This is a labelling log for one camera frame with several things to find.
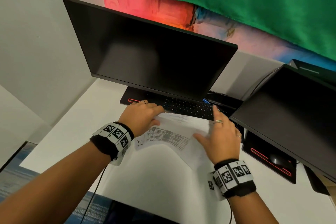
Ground glossy black box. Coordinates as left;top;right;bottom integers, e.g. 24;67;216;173
206;92;243;111

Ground person's dark trousers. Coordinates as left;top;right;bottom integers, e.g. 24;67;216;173
105;200;182;224

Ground black keyboard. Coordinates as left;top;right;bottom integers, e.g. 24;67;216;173
157;96;245;144

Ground black red-striped monitor base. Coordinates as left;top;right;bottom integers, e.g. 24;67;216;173
120;86;149;106

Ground black wristband with markers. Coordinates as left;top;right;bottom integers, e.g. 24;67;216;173
214;159;257;199
90;121;135;162

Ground black computer mouse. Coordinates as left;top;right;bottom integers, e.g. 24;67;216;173
269;154;286;166

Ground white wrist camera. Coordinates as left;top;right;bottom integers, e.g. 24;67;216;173
207;173;226;202
110;149;130;167

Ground black right camera cable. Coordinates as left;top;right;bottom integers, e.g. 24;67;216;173
226;198;233;224

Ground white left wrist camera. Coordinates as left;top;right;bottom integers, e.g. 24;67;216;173
110;149;130;167

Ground black left camera cable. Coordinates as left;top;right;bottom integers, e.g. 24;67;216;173
81;166;108;224

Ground black mouse pad red trim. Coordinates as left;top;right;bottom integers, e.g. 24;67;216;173
241;131;298;185

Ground black computer monitor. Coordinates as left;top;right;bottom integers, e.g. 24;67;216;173
229;64;336;183
62;0;239;103

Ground dark grey box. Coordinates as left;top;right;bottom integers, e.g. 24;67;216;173
287;59;336;81

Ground black flat device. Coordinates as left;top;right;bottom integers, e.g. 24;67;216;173
303;164;331;196

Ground stack of white printed papers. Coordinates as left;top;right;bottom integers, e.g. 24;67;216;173
134;112;215;172

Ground grey desk divider panel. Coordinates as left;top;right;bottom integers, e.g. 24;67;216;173
210;50;285;102

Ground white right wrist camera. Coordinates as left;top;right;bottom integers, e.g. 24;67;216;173
207;173;226;202

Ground person's left hand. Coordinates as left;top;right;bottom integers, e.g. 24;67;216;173
118;100;166;139

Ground person's right hand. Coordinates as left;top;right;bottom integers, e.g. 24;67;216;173
193;105;242;166

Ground black right wristband with markers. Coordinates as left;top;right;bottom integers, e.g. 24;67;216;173
214;159;257;199

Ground black camera cable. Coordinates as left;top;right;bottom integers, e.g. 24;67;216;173
81;166;108;224
226;198;233;224

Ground person's right forearm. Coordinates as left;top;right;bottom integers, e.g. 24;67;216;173
228;192;279;224

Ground white table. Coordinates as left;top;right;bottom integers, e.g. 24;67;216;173
20;78;336;224

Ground person's left forearm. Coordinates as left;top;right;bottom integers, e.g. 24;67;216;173
0;141;112;224

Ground black left wristband with markers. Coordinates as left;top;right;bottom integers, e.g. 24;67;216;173
90;121;135;162

